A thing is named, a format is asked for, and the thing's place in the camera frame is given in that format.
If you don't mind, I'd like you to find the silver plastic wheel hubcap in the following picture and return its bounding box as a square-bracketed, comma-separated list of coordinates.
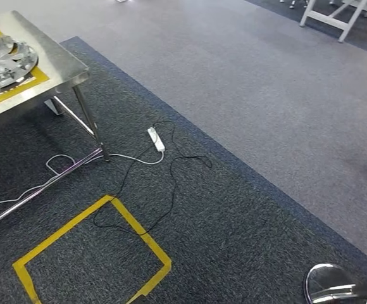
[0, 32, 39, 94]

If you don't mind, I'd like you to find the steel workbench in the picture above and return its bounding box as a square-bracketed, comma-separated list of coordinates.
[0, 10, 111, 234]

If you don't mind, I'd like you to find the yellow tape workbench marking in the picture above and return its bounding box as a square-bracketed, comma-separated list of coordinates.
[0, 27, 50, 112]

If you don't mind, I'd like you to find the white power strip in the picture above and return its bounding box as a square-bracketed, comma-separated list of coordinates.
[147, 126, 166, 153]

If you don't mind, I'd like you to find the yellow floor tape square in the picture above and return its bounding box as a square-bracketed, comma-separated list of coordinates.
[12, 194, 172, 304]

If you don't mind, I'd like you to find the dark grey blue-edged carpet mat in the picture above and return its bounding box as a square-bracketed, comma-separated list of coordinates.
[0, 35, 367, 304]

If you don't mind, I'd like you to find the black floor cable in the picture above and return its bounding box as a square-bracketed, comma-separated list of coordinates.
[93, 142, 175, 236]
[153, 120, 213, 170]

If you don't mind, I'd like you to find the white floor cable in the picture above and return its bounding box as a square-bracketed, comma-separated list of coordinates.
[0, 150, 165, 211]

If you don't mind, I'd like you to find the white frame table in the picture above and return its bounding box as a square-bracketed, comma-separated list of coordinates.
[299, 0, 367, 44]

